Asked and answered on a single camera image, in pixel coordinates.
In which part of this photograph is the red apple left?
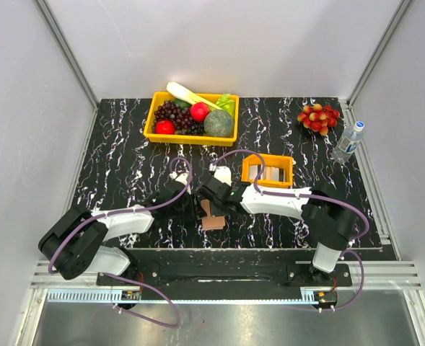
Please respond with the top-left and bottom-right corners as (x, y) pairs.
(155, 120), (176, 135)

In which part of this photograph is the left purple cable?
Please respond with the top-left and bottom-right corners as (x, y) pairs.
(48, 156), (194, 328)

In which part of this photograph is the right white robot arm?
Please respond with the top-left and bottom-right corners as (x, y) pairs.
(196, 176), (363, 285)

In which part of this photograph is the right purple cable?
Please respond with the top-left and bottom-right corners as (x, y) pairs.
(210, 149), (371, 313)

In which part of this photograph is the stack of cards in box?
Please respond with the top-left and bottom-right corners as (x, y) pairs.
(248, 165), (286, 182)

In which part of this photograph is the white green leek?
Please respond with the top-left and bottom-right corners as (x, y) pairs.
(166, 81), (239, 116)

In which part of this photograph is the green avocado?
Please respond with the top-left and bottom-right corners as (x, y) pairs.
(174, 99), (191, 110)

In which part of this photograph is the green netted melon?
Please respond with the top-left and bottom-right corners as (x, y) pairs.
(203, 110), (235, 138)

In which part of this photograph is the purple grape bunch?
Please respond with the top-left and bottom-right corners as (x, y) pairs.
(152, 100), (193, 130)

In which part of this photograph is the yellow fruit tray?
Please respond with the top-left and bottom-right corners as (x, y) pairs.
(143, 91), (240, 146)

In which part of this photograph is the red apple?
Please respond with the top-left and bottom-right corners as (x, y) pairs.
(155, 120), (176, 135)
(190, 102), (210, 123)

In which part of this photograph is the red apple right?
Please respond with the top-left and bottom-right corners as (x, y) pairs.
(190, 102), (210, 123)

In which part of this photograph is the clear plastic water bottle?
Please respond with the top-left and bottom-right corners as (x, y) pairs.
(331, 121), (365, 165)

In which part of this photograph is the black grape bunch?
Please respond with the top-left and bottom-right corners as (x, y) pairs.
(176, 122), (205, 136)

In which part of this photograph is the aluminium frame rail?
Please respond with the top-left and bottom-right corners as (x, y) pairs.
(32, 0), (100, 110)

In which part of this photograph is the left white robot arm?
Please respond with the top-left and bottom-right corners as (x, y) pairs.
(38, 172), (191, 285)

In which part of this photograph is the purple cable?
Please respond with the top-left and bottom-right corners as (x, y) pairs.
(48, 156), (194, 328)
(210, 149), (371, 313)

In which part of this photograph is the orange card box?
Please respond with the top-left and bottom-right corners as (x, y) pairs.
(241, 154), (294, 188)

